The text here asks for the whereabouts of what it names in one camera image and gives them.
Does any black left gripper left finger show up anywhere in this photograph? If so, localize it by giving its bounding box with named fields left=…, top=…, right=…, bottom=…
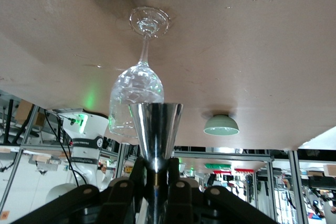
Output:
left=15, top=157, right=147, bottom=224

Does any brown cardboard box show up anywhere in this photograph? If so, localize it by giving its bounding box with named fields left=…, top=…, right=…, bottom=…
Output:
left=15, top=100, right=35, bottom=125

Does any aluminium frame beam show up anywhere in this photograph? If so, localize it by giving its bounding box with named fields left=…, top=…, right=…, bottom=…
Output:
left=173, top=151, right=274, bottom=163

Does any aluminium frame upright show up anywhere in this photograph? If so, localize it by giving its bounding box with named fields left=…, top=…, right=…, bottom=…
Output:
left=288, top=150, right=308, bottom=224

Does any brown table cover sheet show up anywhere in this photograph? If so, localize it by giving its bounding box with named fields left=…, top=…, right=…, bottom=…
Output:
left=0, top=0, right=336, bottom=151

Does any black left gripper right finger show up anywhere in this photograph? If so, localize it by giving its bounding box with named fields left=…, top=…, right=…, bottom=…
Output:
left=167, top=157, right=277, bottom=224

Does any aluminium frame post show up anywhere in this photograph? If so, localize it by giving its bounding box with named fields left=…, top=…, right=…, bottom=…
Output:
left=21, top=104, right=40, bottom=146

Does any clear cut-crystal wine glass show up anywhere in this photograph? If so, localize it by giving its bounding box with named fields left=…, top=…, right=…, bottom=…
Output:
left=108, top=6, right=173, bottom=138

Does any pale green ceramic bowl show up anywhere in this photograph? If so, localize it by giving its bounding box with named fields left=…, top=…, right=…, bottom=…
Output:
left=203, top=113, right=240, bottom=136

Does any stainless steel jigger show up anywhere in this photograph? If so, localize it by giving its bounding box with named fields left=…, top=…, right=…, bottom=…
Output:
left=129, top=102, right=184, bottom=224

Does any black right base cable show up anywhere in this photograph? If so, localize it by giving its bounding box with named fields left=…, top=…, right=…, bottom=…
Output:
left=44, top=109, right=81, bottom=186

